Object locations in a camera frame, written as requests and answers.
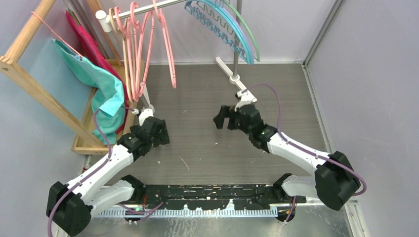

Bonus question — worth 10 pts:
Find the purple wire hanger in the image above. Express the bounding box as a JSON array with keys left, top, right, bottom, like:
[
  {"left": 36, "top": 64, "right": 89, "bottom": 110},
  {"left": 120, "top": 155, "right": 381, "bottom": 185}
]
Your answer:
[{"left": 212, "top": 0, "right": 260, "bottom": 65}]

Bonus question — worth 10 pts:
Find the light blue wire hanger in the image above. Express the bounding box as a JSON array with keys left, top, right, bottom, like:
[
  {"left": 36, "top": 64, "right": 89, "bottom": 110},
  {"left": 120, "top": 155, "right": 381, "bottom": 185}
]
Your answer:
[{"left": 193, "top": 0, "right": 254, "bottom": 65}]

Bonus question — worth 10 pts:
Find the pink plastic hanger large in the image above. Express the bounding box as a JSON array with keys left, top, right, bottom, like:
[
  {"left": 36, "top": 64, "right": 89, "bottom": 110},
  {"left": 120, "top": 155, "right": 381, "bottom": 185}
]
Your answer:
[{"left": 152, "top": 0, "right": 176, "bottom": 88}]

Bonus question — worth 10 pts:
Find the beige plastic hanger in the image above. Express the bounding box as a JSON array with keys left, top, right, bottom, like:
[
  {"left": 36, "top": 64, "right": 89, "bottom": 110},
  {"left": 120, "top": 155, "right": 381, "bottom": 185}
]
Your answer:
[{"left": 108, "top": 8, "right": 134, "bottom": 103}]

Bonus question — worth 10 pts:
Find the green wire hanger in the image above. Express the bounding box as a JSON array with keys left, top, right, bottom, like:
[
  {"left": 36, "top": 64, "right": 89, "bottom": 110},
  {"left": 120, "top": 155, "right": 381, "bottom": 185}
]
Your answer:
[{"left": 220, "top": 0, "right": 260, "bottom": 65}]

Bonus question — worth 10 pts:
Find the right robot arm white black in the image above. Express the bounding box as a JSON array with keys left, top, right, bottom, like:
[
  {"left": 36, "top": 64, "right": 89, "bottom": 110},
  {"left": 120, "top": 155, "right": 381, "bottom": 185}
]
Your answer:
[{"left": 213, "top": 104, "right": 366, "bottom": 211}]

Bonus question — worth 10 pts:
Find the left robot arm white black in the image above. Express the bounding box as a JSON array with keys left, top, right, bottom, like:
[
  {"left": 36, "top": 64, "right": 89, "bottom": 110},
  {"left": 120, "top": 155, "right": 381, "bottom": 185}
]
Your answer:
[{"left": 46, "top": 116, "right": 170, "bottom": 237}]

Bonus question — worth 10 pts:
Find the teal cloth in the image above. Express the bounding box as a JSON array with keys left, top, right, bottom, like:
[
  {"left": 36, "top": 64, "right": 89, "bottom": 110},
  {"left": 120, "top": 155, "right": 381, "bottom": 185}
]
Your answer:
[{"left": 52, "top": 39, "right": 126, "bottom": 145}]

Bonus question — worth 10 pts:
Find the magenta cloth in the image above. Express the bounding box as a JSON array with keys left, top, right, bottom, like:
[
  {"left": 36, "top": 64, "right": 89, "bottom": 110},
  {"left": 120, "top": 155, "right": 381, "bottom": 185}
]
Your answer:
[{"left": 66, "top": 10, "right": 128, "bottom": 134}]

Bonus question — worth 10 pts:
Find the white metal clothes rack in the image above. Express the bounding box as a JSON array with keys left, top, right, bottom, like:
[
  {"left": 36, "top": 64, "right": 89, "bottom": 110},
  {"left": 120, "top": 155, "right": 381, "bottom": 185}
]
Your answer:
[{"left": 95, "top": 0, "right": 257, "bottom": 114}]

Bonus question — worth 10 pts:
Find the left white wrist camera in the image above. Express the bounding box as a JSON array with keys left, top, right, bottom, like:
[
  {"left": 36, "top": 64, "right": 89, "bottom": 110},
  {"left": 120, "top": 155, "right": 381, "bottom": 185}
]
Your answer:
[{"left": 131, "top": 108, "right": 154, "bottom": 126}]

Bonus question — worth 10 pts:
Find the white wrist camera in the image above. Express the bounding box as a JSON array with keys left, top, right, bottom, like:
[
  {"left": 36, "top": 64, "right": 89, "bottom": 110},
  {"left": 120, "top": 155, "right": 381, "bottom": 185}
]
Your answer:
[
  {"left": 234, "top": 89, "right": 257, "bottom": 112},
  {"left": 131, "top": 108, "right": 154, "bottom": 126}
]

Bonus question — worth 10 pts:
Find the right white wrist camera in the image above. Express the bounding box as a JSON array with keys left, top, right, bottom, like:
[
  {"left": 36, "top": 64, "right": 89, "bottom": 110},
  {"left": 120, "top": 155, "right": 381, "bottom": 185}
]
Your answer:
[{"left": 234, "top": 89, "right": 257, "bottom": 112}]

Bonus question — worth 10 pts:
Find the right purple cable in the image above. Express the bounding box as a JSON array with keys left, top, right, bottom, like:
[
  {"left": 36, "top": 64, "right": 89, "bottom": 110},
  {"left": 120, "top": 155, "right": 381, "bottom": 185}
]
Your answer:
[{"left": 245, "top": 83, "right": 368, "bottom": 224}]

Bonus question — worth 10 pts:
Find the purple cable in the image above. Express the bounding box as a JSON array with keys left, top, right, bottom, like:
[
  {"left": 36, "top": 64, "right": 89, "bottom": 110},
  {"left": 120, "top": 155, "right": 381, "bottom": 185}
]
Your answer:
[
  {"left": 245, "top": 83, "right": 368, "bottom": 224},
  {"left": 47, "top": 105, "right": 140, "bottom": 237}
]

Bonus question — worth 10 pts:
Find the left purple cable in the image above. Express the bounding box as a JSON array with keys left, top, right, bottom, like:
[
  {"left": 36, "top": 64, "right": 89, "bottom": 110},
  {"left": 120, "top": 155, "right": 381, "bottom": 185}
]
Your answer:
[{"left": 47, "top": 105, "right": 140, "bottom": 237}]

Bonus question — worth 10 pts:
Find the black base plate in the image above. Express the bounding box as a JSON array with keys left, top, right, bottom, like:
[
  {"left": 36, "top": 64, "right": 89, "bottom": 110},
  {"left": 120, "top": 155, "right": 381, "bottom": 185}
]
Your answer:
[{"left": 122, "top": 184, "right": 293, "bottom": 210}]

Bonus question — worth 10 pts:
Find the wooden frame rack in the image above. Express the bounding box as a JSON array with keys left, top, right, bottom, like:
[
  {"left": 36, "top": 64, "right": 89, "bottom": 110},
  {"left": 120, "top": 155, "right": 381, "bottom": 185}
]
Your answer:
[{"left": 0, "top": 0, "right": 104, "bottom": 155}]

